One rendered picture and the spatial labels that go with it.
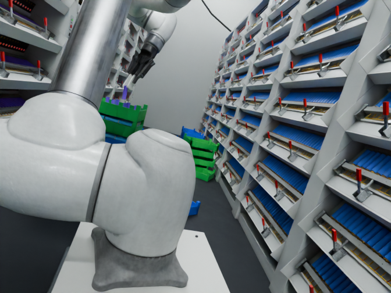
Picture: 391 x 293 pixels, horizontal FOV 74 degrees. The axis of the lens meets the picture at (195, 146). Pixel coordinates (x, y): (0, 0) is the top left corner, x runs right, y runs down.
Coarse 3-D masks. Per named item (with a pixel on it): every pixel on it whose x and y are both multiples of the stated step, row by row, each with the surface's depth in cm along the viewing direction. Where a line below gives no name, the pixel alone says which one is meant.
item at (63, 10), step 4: (44, 0) 113; (48, 0) 115; (52, 0) 118; (56, 0) 121; (60, 0) 132; (64, 0) 133; (68, 0) 133; (72, 0) 133; (52, 4) 120; (56, 4) 123; (60, 4) 125; (64, 4) 128; (68, 4) 134; (56, 8) 125; (60, 8) 127; (64, 8) 130; (68, 8) 133; (64, 12) 132
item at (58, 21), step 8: (32, 0) 132; (40, 0) 132; (40, 8) 133; (48, 8) 134; (72, 8) 137; (32, 16) 134; (40, 16) 134; (48, 16) 134; (56, 16) 135; (64, 16) 135; (56, 24) 135; (64, 24) 136; (64, 32) 136; (32, 48) 137; (40, 48) 137; (64, 48) 140; (24, 56) 137; (40, 56) 138; (48, 56) 138; (56, 56) 138; (48, 64) 139; (56, 64) 139
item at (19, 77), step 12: (0, 36) 111; (0, 48) 115; (12, 48) 124; (24, 48) 132; (0, 60) 106; (12, 60) 117; (24, 60) 131; (36, 60) 138; (0, 72) 98; (12, 72) 109; (24, 72) 121; (36, 72) 124; (48, 72) 138; (0, 84) 98; (12, 84) 105; (24, 84) 113; (36, 84) 122; (48, 84) 134
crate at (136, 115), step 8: (104, 104) 119; (112, 104) 119; (120, 104) 138; (144, 104) 137; (104, 112) 119; (112, 112) 119; (120, 112) 119; (128, 112) 119; (136, 112) 119; (144, 112) 134; (136, 120) 120
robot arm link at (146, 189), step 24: (120, 144) 50; (144, 144) 45; (168, 144) 46; (120, 168) 44; (144, 168) 44; (168, 168) 45; (192, 168) 49; (120, 192) 43; (144, 192) 44; (168, 192) 45; (192, 192) 50; (96, 216) 44; (120, 216) 44; (144, 216) 45; (168, 216) 46; (120, 240) 47; (144, 240) 46; (168, 240) 48
